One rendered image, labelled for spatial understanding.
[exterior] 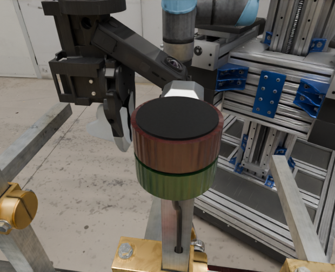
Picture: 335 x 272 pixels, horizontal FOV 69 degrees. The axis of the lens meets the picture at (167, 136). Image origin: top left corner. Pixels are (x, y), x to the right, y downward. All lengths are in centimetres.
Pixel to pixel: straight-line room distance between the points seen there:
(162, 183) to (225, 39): 87
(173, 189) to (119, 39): 18
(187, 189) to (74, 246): 135
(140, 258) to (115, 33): 30
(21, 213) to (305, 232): 43
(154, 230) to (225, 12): 51
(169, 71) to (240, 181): 123
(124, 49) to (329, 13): 94
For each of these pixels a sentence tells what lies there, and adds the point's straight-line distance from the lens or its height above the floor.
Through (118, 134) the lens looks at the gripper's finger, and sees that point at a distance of 33.
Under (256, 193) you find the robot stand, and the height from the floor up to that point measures 21.
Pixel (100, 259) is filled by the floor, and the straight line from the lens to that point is 142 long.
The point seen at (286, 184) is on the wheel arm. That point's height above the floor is 86.
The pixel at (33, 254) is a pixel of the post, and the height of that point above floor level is 83.
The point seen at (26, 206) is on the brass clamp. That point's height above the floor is 95.
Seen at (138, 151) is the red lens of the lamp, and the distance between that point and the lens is 15.
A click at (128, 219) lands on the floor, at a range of 151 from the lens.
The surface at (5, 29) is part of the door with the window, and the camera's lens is 365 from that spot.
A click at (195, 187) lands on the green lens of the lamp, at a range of 16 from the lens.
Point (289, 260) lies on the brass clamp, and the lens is 43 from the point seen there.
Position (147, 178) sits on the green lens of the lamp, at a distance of 16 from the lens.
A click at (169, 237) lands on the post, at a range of 31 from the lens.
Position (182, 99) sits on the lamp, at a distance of 18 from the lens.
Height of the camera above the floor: 122
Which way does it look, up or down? 35 degrees down
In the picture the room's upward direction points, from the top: straight up
